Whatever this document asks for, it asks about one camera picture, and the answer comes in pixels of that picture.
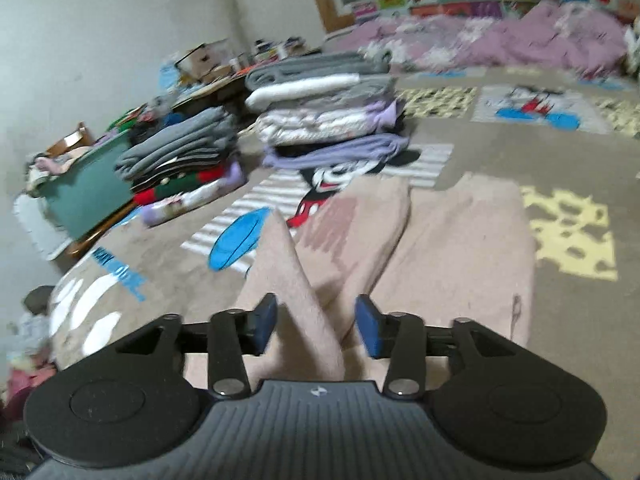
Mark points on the purple floral quilt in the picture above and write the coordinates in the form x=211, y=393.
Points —
x=500, y=40

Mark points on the teal cabinet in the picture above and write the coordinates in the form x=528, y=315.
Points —
x=85, y=190

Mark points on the colourful picture strip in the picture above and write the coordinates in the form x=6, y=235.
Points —
x=475, y=0

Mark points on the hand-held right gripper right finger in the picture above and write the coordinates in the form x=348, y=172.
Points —
x=367, y=327

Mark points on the heap of clothes on floor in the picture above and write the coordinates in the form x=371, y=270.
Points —
x=25, y=355

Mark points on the cardboard box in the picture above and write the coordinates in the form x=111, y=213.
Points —
x=202, y=60

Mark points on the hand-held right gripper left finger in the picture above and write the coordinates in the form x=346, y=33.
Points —
x=265, y=322

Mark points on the folded clothes stack with red garment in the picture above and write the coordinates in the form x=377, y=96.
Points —
x=180, y=160

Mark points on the pink fleece garment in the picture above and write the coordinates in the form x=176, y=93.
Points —
x=450, y=260

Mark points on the cluttered desk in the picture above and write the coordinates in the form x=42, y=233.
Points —
x=225, y=85

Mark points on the wooden chair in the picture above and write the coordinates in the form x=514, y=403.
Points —
x=70, y=142

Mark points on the folded clothes stack with white garment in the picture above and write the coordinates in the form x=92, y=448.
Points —
x=325, y=110

